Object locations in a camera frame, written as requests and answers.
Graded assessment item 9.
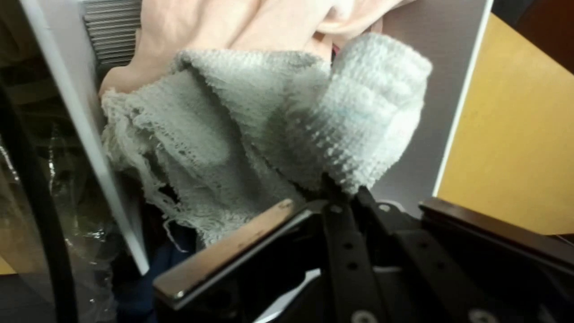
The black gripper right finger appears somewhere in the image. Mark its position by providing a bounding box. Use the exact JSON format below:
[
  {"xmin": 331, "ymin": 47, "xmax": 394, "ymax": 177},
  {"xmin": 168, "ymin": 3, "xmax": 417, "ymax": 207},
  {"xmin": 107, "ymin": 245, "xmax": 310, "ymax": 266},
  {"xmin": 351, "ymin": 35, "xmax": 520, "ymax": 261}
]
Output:
[{"xmin": 353, "ymin": 189, "xmax": 509, "ymax": 323}]

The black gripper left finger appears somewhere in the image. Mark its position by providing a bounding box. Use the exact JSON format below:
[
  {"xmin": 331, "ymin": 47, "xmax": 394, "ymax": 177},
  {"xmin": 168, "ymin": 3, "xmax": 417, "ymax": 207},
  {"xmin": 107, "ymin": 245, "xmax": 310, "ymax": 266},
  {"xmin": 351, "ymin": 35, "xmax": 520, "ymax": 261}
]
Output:
[{"xmin": 322, "ymin": 177, "xmax": 383, "ymax": 323}]

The white terry cloth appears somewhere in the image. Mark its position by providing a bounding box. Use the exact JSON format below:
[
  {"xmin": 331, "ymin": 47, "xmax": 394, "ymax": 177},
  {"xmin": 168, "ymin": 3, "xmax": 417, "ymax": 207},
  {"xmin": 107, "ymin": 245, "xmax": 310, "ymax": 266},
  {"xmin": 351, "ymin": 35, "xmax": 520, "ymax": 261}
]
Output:
[{"xmin": 102, "ymin": 35, "xmax": 432, "ymax": 245}]

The dark blue cloth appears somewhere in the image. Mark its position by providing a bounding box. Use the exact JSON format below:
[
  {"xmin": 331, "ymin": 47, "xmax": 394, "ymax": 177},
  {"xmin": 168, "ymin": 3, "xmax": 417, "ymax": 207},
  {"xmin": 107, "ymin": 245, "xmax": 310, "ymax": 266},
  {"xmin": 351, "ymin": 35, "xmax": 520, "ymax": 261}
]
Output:
[{"xmin": 111, "ymin": 205, "xmax": 197, "ymax": 323}]

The pink cloth in basket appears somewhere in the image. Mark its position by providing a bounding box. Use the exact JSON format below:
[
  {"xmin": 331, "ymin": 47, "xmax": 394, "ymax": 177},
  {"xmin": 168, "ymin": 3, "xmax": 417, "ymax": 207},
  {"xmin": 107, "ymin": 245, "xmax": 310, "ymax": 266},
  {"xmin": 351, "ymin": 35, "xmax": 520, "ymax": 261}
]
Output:
[{"xmin": 98, "ymin": 0, "xmax": 412, "ymax": 96}]

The long yellow counter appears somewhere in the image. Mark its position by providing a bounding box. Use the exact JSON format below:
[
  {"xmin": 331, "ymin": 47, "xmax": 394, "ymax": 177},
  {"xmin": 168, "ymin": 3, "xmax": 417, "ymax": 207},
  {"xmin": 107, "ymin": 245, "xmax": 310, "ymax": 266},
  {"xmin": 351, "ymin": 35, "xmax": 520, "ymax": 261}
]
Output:
[{"xmin": 437, "ymin": 17, "xmax": 574, "ymax": 236}]

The black cable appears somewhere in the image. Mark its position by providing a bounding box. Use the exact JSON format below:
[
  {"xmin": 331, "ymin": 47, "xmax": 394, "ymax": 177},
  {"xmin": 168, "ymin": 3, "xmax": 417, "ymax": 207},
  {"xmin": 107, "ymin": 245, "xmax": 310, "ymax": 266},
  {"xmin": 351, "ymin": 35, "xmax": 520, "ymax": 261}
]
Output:
[{"xmin": 0, "ymin": 83, "xmax": 78, "ymax": 323}]

